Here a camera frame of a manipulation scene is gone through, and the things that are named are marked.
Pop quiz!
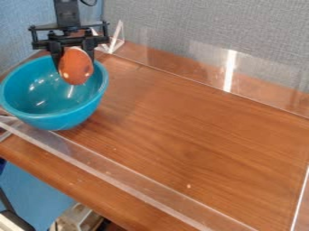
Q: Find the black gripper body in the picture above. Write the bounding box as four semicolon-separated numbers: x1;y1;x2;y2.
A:
30;21;110;51

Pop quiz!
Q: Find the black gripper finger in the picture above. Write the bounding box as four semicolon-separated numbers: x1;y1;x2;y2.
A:
51;48;65;69
82;39;95;60

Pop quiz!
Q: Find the brown and white toy mushroom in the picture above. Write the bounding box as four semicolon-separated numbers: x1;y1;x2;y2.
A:
58;47;94;85

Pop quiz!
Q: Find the blue plastic bowl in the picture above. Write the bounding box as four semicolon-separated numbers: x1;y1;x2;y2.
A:
0;56;109;130

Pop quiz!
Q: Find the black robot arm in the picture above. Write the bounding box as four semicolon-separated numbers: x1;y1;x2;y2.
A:
30;0;110;67

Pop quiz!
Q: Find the clear acrylic back barrier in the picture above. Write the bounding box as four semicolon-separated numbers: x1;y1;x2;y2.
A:
99;39;309;118

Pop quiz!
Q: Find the clear acrylic barrier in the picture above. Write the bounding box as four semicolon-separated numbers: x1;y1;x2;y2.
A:
0;115;257;231
99;39;309;118

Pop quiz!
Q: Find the clear acrylic front barrier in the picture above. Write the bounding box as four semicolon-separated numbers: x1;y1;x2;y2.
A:
0;115;257;231

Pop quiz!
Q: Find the white box under table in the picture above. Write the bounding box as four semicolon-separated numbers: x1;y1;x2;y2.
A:
50;203;105;231

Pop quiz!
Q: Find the grey black object bottom left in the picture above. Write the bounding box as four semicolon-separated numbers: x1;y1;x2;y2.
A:
0;188;37;231

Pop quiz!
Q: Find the clear acrylic corner bracket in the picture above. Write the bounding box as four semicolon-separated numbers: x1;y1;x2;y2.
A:
95;21;126;54

